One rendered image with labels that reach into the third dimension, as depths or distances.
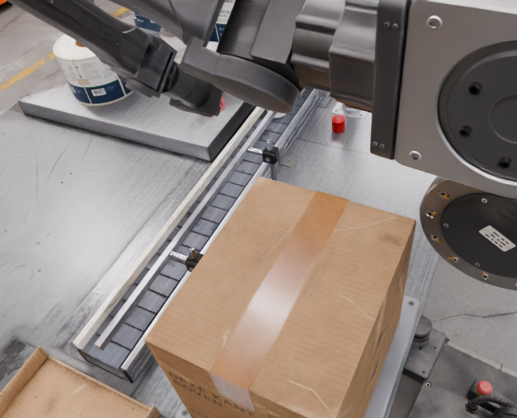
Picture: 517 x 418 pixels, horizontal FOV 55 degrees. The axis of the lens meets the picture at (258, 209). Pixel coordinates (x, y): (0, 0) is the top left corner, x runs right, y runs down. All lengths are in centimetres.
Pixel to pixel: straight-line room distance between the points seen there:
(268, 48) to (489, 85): 15
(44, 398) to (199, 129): 69
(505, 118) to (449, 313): 165
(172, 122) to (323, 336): 86
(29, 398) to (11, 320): 19
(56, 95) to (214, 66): 122
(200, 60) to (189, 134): 87
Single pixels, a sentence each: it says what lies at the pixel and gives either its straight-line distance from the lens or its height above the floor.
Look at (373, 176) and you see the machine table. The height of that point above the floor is 83.
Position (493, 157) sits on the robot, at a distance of 33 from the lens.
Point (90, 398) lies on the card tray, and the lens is 95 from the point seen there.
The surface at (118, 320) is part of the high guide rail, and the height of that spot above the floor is 96.
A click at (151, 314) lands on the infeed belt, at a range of 93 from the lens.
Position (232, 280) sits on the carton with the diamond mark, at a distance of 63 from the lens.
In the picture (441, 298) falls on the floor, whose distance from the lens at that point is 197.
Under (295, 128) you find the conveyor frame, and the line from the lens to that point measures 125.
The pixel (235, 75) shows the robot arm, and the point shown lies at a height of 143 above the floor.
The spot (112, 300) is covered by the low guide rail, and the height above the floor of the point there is 91.
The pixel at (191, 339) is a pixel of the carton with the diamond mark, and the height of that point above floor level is 112.
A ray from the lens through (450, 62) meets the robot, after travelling 30.
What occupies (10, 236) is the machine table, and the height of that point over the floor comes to 83.
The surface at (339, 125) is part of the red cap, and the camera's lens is 126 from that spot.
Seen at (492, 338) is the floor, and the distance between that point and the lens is 192.
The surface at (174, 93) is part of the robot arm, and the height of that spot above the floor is 119.
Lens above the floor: 163
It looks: 47 degrees down
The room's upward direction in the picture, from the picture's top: 11 degrees counter-clockwise
